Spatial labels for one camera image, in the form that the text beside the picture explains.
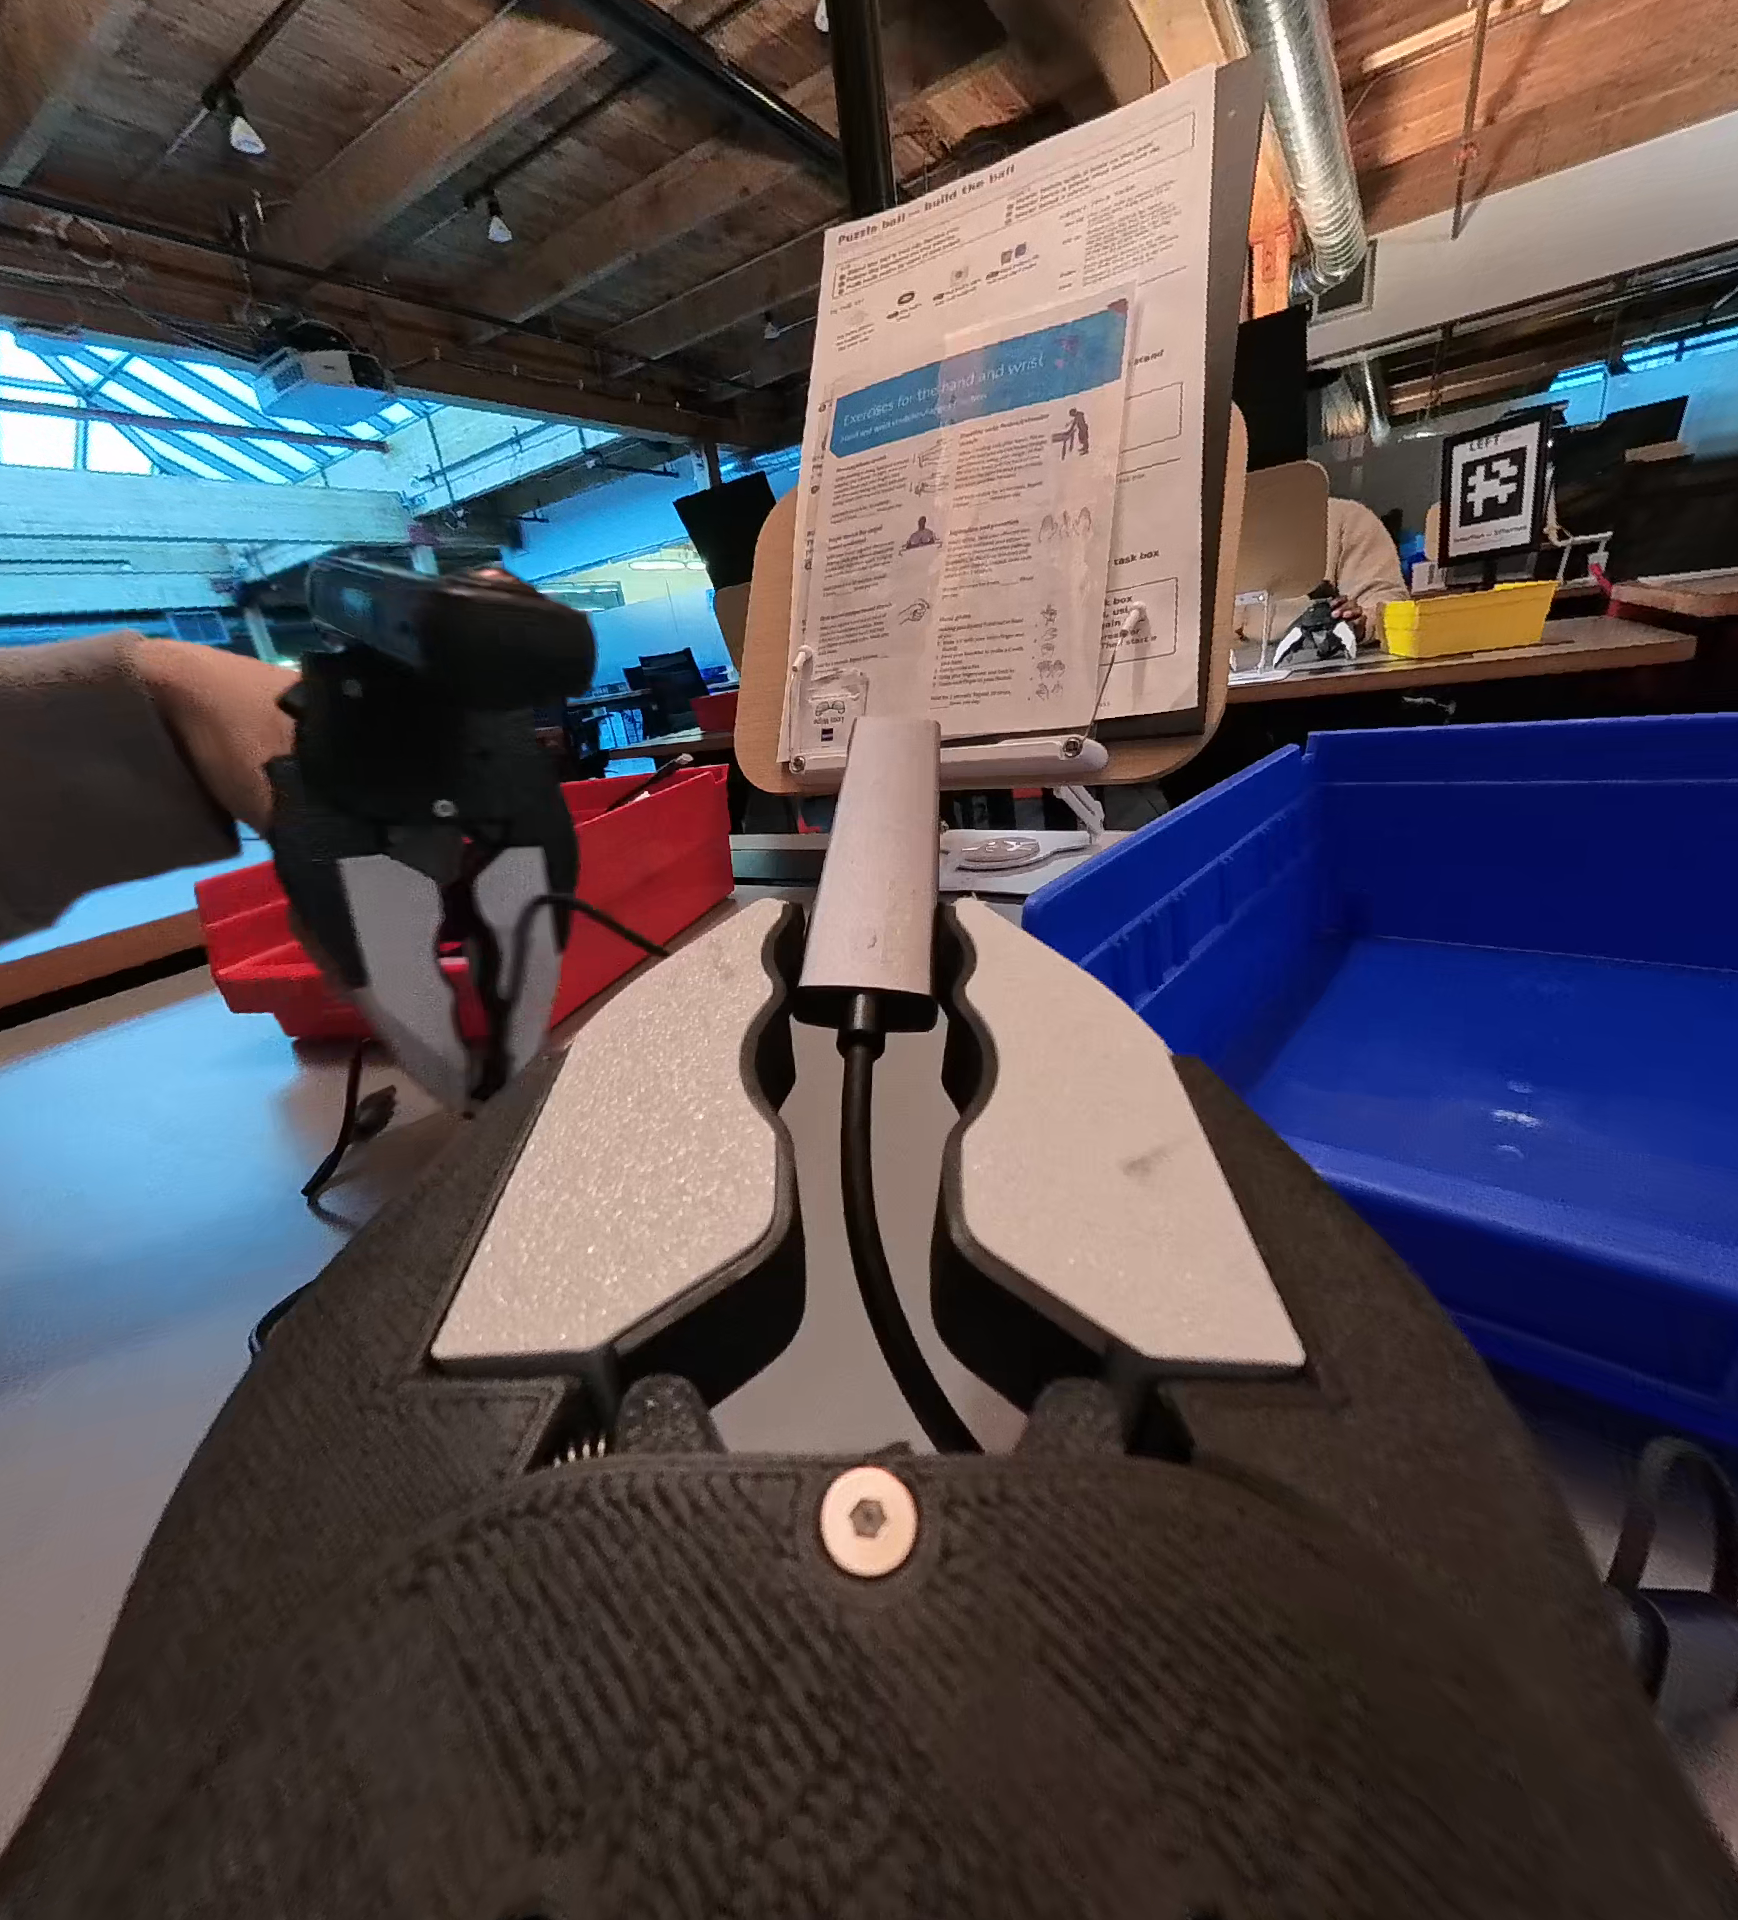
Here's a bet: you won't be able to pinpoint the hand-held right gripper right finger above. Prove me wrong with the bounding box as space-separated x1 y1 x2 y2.
937 895 1309 1373

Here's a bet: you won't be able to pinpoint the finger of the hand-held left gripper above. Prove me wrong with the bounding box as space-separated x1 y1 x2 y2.
337 854 496 1119
467 844 570 1088

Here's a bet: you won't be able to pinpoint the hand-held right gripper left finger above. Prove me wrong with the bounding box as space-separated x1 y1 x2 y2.
427 895 809 1380

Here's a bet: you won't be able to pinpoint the thin black USB-C cable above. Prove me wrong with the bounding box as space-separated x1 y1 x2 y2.
301 893 673 1201

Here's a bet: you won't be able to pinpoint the thick black hub cable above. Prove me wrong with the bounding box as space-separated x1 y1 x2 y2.
839 1019 982 1454

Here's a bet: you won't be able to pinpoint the person's left forearm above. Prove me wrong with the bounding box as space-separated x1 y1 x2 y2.
0 631 240 983

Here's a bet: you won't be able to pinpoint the grey desk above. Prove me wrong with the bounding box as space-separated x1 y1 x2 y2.
0 837 1738 1920

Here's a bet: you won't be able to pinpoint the person's left hand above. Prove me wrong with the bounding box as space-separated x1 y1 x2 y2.
133 642 303 831

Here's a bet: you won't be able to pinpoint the red plastic bin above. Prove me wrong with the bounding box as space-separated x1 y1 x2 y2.
194 765 736 1043

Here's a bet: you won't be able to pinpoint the white ceiling projector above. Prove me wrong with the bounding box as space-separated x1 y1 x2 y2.
254 344 390 428

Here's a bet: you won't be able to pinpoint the instruction sheets on wooden stand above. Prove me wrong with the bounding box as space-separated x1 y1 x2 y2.
734 60 1267 797

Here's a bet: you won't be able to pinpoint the black monitor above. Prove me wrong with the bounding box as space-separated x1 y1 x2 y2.
674 473 778 595

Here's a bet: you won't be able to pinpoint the blue plastic bin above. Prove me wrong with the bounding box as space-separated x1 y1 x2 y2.
1020 712 1738 1480

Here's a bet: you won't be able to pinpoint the printed exercise sheet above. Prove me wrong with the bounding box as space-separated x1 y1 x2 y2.
791 293 1136 741

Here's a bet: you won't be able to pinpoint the long wooden table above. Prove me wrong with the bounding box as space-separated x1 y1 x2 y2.
1230 614 1695 706

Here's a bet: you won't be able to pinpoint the yellow plastic bin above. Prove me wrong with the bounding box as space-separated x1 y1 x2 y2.
1379 577 1562 659

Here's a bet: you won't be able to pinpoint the dark grey adapter with loop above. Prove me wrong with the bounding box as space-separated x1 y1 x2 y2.
1604 1437 1738 1733

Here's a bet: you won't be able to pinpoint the black pillar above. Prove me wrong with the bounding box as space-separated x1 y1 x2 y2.
827 0 896 218

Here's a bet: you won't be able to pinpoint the black and white tag sign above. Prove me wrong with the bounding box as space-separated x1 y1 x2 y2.
1439 413 1554 568

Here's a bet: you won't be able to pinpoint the printed instruction sheet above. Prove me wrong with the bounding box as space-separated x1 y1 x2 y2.
786 65 1224 723

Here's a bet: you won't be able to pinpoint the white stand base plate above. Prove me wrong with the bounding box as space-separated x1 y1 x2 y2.
941 823 1099 874

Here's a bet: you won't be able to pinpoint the silver ventilation duct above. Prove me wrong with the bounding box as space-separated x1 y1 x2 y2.
1235 0 1374 303

